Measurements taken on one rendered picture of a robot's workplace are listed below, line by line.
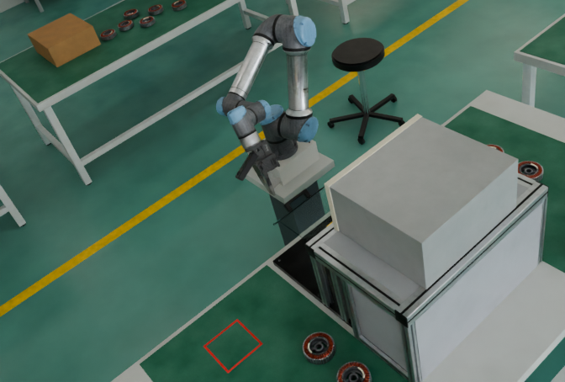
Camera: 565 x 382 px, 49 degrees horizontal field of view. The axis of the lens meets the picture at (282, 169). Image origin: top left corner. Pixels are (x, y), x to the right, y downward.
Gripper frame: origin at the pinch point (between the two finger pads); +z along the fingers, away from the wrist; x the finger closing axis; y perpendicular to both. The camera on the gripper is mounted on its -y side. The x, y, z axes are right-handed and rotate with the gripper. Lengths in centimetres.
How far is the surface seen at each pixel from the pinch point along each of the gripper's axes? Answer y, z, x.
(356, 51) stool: 127, -23, 133
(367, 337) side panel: -4, 51, -41
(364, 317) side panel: -3, 41, -47
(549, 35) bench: 185, 11, 39
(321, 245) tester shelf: -3.9, 14.1, -42.0
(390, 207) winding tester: 12, 6, -69
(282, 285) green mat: -13.7, 33.1, -2.4
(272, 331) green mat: -27, 41, -16
